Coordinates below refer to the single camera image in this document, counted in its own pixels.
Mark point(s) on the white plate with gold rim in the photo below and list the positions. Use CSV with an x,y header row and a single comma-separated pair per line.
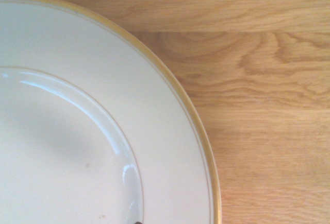
x,y
77,105

